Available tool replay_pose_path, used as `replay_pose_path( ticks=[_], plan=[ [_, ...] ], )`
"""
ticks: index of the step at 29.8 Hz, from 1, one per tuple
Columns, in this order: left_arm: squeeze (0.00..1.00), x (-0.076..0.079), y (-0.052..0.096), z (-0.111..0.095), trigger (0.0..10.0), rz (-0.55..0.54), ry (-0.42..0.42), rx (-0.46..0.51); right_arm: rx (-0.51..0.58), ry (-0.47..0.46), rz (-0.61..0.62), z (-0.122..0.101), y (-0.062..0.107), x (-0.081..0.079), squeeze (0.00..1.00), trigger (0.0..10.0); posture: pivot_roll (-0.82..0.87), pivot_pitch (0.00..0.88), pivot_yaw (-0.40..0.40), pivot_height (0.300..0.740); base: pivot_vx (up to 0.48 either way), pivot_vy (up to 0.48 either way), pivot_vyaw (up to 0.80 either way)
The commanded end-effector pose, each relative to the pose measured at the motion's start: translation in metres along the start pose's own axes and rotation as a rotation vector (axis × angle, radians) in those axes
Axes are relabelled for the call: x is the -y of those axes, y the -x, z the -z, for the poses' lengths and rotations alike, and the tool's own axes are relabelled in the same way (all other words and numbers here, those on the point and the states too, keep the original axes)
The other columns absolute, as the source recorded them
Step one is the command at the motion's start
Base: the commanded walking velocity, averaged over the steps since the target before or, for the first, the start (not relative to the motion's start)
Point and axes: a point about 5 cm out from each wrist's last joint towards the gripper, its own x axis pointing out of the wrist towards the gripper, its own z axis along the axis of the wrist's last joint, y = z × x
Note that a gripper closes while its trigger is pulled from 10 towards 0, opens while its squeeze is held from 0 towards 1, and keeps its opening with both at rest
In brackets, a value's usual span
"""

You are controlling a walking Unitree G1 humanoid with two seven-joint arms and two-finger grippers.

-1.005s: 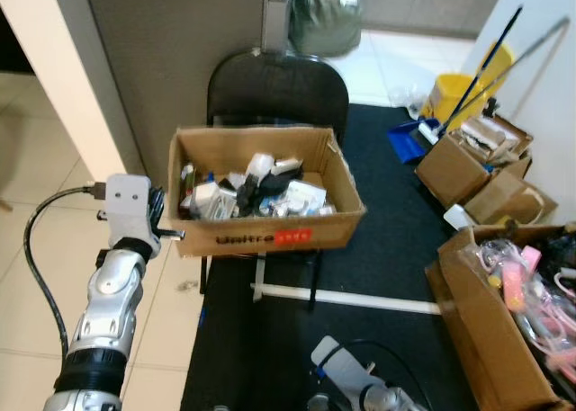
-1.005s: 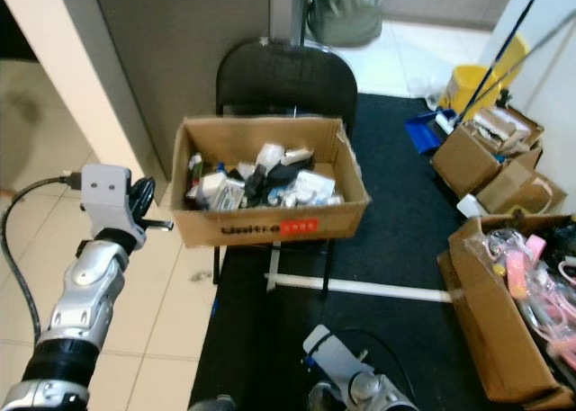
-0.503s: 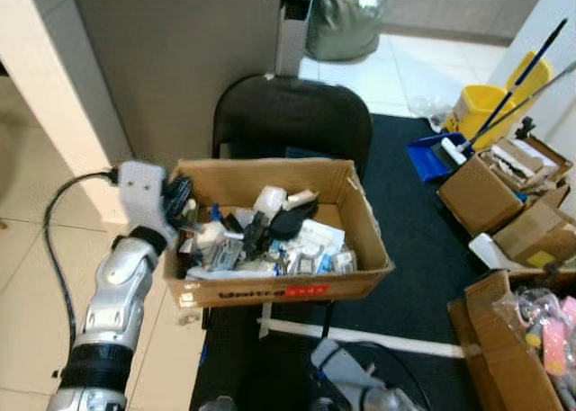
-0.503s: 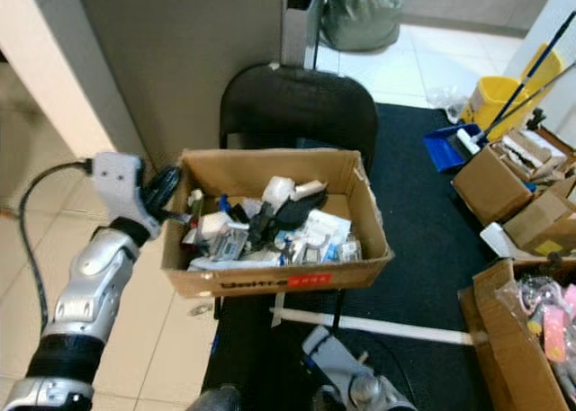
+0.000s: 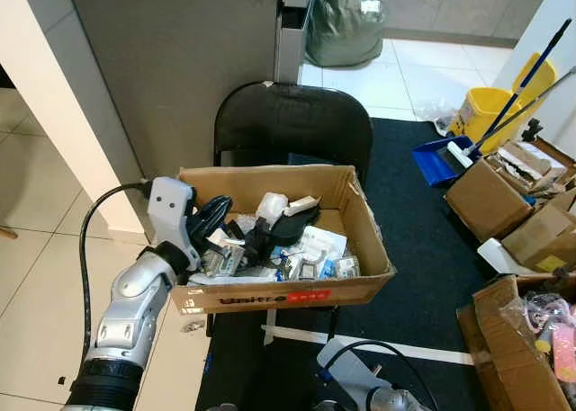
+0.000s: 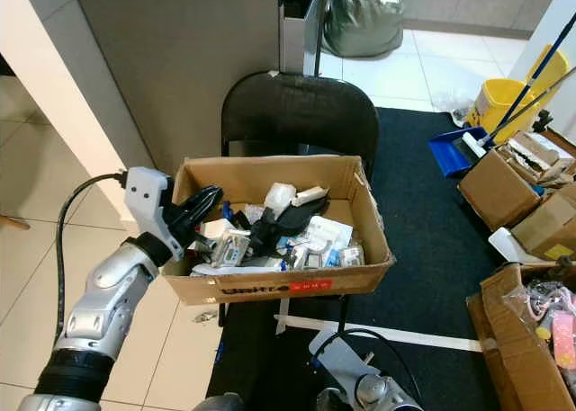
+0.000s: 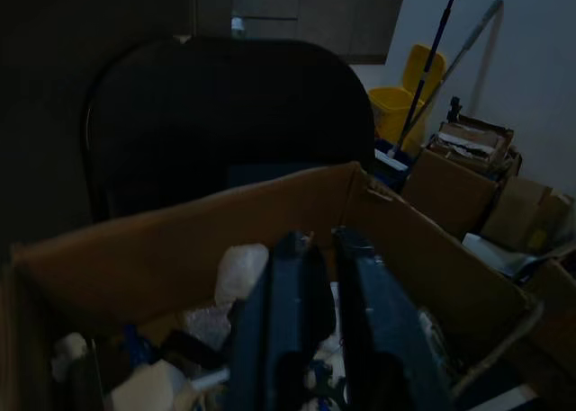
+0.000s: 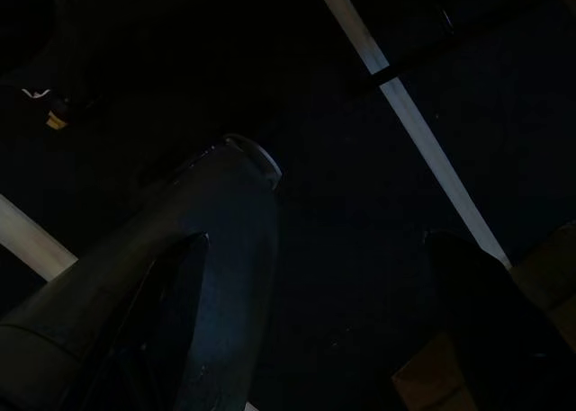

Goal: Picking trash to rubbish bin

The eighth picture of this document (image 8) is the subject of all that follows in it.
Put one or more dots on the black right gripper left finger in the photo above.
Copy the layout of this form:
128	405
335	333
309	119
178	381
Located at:
157	321

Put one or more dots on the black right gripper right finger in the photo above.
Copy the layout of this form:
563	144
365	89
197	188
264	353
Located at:
495	339

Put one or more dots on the brown cardboard box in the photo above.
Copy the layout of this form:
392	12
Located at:
544	271

